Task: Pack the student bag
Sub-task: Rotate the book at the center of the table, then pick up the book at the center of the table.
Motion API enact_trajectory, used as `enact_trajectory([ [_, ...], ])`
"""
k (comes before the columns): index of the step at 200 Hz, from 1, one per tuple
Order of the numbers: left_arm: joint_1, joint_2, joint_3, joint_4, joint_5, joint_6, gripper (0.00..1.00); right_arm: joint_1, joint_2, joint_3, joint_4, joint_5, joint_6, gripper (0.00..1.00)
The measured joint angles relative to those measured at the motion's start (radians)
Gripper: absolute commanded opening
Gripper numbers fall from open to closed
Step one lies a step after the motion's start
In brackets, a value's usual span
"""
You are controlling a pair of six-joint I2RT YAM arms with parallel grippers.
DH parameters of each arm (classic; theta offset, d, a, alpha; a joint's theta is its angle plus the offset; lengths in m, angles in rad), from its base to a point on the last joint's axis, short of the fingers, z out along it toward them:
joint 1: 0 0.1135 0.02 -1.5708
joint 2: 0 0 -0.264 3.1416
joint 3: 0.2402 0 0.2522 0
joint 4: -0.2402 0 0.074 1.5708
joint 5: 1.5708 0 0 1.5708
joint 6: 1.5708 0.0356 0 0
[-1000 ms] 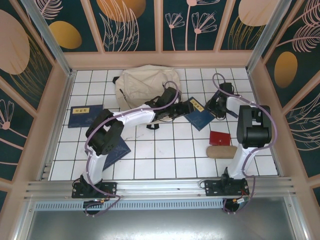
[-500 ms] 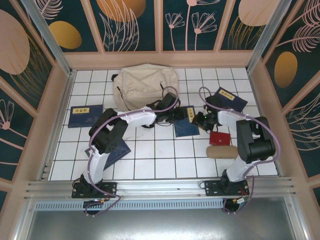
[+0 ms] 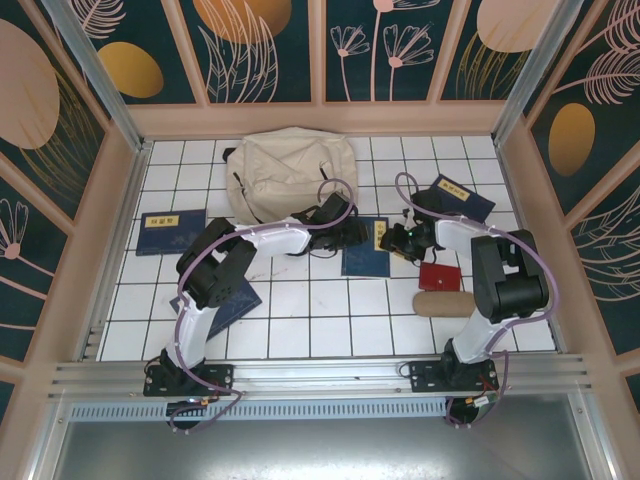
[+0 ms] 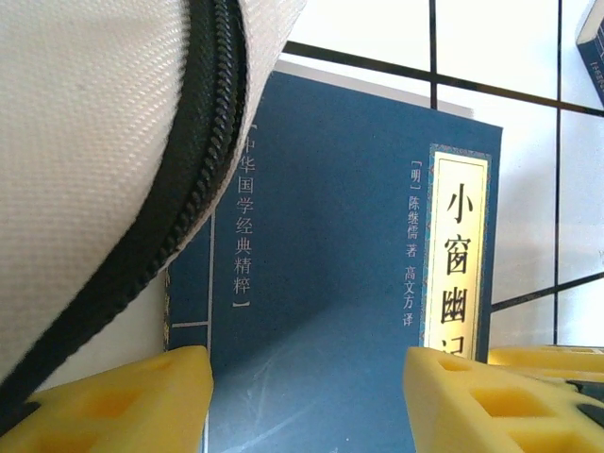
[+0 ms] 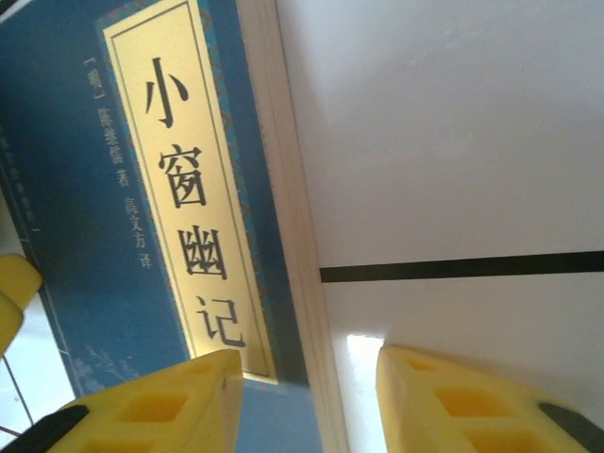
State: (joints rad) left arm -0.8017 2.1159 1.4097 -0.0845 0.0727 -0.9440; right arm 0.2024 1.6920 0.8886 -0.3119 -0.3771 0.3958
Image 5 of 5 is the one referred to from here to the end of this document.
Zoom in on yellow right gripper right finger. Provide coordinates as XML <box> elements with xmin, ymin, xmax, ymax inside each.
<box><xmin>376</xmin><ymin>345</ymin><xmax>604</xmax><ymax>453</ymax></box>

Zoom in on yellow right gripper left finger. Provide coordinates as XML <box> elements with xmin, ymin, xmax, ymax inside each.
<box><xmin>0</xmin><ymin>348</ymin><xmax>244</xmax><ymax>453</ymax></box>

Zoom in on blue book gold label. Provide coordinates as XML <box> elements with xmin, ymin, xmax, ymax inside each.
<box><xmin>0</xmin><ymin>0</ymin><xmax>350</xmax><ymax>453</ymax></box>

